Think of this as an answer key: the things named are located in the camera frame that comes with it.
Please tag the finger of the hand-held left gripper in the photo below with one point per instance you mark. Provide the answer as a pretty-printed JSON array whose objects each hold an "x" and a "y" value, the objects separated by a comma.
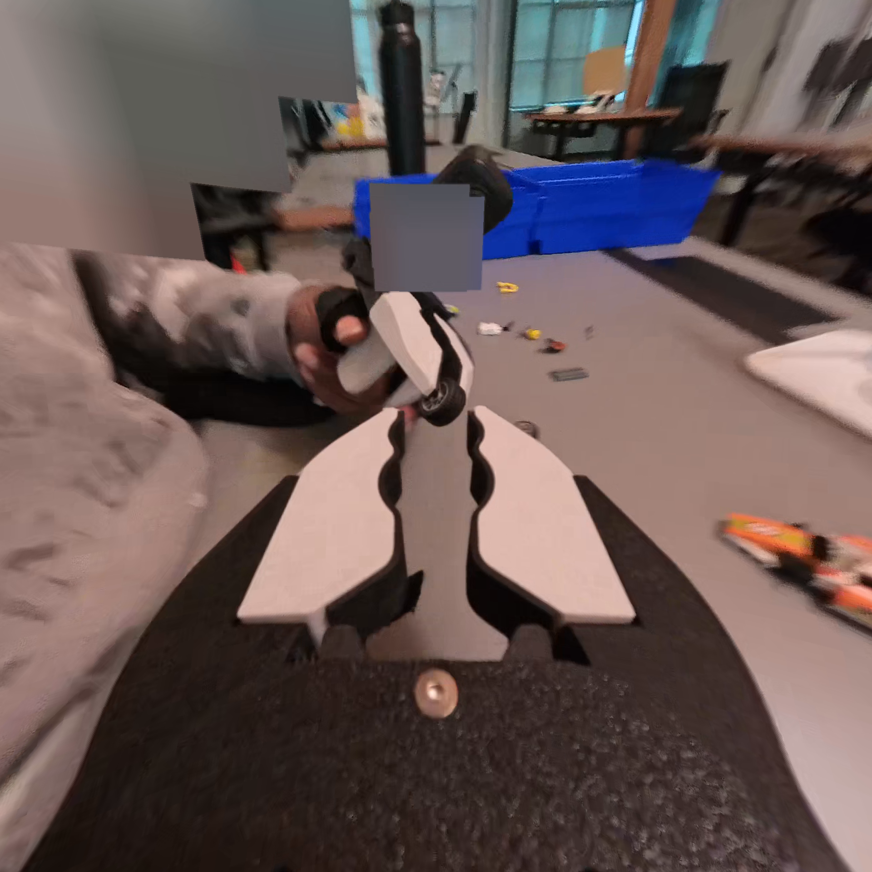
[
  {"x": 459, "y": 357},
  {"x": 406, "y": 334}
]

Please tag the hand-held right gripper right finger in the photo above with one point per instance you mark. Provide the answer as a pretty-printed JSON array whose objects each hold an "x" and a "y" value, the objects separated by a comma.
[{"x": 552, "y": 538}]

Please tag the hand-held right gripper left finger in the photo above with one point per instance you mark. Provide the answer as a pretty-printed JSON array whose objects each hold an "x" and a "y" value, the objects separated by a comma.
[{"x": 327, "y": 538}]

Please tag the grey lego wheel rim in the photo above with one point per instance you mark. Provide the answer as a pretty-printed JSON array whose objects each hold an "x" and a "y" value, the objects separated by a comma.
[{"x": 440, "y": 398}]

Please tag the black lego tire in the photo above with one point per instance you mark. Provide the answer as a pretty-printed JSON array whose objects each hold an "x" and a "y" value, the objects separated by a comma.
[
  {"x": 425, "y": 409},
  {"x": 527, "y": 429}
]

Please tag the orange white lego car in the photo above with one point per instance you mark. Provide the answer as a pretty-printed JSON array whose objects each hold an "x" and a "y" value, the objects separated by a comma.
[{"x": 804, "y": 559}]

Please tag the small dark lego pieces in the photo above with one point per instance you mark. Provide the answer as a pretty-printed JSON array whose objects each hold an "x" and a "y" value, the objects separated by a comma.
[{"x": 491, "y": 329}]

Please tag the grey lego plate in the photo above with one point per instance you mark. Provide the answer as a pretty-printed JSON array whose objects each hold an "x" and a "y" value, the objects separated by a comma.
[{"x": 568, "y": 374}]

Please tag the person's left hand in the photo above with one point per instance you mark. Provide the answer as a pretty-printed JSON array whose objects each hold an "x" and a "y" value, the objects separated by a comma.
[{"x": 311, "y": 368}]

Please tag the black honeycomb wrist rest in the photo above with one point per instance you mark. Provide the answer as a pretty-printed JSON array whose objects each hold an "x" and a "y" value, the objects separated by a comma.
[{"x": 259, "y": 398}]

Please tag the black water bottle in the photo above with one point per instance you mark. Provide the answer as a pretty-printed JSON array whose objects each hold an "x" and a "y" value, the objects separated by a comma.
[{"x": 402, "y": 89}]

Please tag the wooden office desk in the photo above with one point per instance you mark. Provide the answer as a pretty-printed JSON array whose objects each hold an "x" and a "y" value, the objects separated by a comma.
[{"x": 586, "y": 123}]

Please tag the large window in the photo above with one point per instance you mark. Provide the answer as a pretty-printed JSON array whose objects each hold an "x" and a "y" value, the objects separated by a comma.
[{"x": 566, "y": 48}]

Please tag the black office chair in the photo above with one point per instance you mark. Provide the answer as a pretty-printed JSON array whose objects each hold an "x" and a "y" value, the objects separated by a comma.
[{"x": 692, "y": 102}]

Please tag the wooden column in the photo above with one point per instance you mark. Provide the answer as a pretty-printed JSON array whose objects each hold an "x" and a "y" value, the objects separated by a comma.
[{"x": 651, "y": 55}]

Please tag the white base plate with lever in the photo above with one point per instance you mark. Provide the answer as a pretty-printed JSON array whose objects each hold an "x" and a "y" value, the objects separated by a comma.
[{"x": 824, "y": 375}]

